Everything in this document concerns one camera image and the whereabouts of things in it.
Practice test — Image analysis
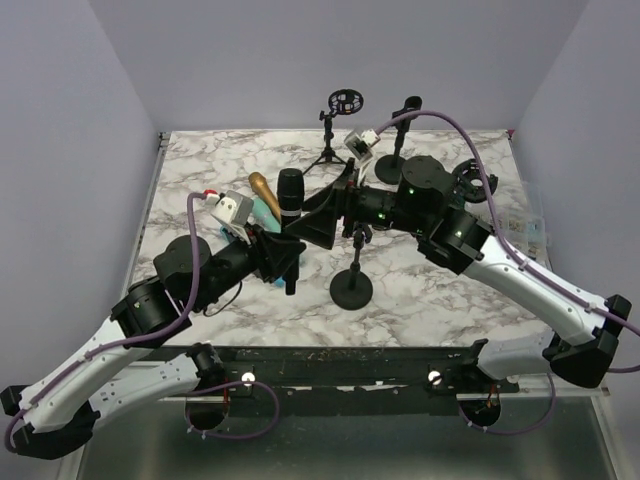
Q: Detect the black tripod mic stand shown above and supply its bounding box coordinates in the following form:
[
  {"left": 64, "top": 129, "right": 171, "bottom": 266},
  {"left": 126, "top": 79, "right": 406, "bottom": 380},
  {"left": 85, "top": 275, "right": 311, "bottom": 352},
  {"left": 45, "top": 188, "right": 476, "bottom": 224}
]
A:
[{"left": 302, "top": 88, "right": 364, "bottom": 175}]

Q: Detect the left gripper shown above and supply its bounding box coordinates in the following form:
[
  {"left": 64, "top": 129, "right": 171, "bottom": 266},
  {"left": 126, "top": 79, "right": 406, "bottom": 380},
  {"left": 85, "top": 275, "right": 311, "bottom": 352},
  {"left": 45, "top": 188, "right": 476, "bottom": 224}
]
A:
[{"left": 192, "top": 220, "right": 305, "bottom": 311}]

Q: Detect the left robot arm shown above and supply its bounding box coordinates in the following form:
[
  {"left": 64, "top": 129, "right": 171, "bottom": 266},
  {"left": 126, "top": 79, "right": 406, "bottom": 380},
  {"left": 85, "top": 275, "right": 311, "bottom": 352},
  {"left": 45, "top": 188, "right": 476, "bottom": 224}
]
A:
[{"left": 1, "top": 225, "right": 306, "bottom": 460}]

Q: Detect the black microphone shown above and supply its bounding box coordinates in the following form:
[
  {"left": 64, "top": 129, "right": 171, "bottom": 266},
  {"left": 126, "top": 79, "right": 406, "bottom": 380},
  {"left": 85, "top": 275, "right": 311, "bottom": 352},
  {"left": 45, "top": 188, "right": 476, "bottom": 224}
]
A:
[{"left": 277, "top": 168, "right": 305, "bottom": 296}]

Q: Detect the black round-base shock-mount stand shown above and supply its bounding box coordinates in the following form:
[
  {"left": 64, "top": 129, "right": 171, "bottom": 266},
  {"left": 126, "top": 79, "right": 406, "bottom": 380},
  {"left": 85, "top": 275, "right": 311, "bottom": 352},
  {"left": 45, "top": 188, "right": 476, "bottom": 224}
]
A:
[{"left": 452, "top": 158, "right": 487, "bottom": 204}]

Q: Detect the black round-base clip stand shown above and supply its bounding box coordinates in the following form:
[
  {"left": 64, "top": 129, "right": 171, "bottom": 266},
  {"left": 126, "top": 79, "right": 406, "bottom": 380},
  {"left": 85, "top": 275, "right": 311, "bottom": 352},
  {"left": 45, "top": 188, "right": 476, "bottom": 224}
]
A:
[{"left": 374, "top": 96, "right": 422, "bottom": 185}]

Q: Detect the mint green microphone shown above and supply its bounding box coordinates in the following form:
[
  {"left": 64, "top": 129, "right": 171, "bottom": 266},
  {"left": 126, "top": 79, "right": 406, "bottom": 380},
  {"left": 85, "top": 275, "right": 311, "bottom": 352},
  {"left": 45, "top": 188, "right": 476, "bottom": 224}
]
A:
[{"left": 249, "top": 196, "right": 304, "bottom": 266}]

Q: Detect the clear plastic screw box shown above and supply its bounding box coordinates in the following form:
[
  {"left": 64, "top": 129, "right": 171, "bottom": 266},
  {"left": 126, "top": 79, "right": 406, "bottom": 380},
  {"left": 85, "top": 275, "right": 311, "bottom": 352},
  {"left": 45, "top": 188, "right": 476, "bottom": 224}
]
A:
[{"left": 495, "top": 181, "right": 549, "bottom": 266}]

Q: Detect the gold microphone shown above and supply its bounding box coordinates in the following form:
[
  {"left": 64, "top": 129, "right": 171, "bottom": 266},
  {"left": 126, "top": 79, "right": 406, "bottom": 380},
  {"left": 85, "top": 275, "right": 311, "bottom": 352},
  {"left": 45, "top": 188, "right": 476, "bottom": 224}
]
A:
[{"left": 248, "top": 172, "right": 281, "bottom": 232}]

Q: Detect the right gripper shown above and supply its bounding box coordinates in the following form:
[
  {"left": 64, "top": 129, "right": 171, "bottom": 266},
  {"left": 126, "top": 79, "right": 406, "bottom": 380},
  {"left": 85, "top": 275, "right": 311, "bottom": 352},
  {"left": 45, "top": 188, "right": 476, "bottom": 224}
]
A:
[{"left": 286, "top": 157, "right": 430, "bottom": 247}]

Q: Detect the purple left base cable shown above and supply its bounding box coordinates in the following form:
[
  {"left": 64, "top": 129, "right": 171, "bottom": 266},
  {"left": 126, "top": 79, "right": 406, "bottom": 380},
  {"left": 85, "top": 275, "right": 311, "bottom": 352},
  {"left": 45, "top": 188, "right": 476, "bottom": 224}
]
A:
[{"left": 187, "top": 381, "right": 280, "bottom": 441}]

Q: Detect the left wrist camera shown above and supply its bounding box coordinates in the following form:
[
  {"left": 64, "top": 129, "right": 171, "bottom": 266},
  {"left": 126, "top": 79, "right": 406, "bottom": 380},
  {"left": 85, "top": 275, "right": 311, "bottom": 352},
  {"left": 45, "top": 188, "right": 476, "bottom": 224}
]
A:
[{"left": 206, "top": 190, "right": 253, "bottom": 243}]

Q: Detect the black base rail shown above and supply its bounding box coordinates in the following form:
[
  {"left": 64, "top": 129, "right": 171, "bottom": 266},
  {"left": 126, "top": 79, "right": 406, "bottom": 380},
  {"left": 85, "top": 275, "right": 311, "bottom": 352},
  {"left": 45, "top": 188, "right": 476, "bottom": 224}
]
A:
[{"left": 164, "top": 344, "right": 521, "bottom": 416}]

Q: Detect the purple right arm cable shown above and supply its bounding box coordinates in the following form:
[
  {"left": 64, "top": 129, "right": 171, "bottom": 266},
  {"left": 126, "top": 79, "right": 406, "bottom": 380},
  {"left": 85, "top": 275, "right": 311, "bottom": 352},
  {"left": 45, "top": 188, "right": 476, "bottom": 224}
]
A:
[{"left": 374, "top": 110, "right": 640, "bottom": 374}]

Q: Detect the blue microphone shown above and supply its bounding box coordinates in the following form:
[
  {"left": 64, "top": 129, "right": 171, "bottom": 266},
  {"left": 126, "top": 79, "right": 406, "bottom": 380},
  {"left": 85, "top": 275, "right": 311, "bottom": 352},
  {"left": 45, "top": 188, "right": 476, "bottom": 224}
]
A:
[{"left": 219, "top": 227, "right": 285, "bottom": 288}]

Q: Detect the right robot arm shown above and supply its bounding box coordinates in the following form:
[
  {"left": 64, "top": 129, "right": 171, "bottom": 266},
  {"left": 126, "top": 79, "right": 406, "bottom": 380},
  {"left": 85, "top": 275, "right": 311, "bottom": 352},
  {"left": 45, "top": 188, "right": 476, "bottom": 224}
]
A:
[{"left": 284, "top": 156, "right": 631, "bottom": 392}]

